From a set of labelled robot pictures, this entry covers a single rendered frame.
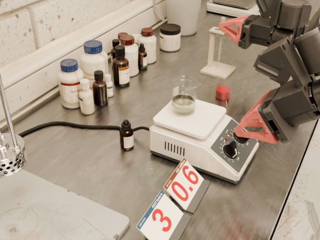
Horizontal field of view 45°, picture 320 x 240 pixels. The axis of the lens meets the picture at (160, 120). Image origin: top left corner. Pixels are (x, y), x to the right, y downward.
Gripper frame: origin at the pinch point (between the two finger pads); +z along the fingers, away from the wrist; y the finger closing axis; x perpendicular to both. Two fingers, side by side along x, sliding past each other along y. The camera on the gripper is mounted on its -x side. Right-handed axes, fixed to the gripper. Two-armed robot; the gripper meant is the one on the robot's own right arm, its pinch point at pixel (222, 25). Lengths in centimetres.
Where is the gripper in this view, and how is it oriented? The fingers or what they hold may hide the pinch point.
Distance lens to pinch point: 112.5
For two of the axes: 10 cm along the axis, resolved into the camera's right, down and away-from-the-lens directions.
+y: -5.3, 4.7, -7.1
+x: -0.2, 8.2, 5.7
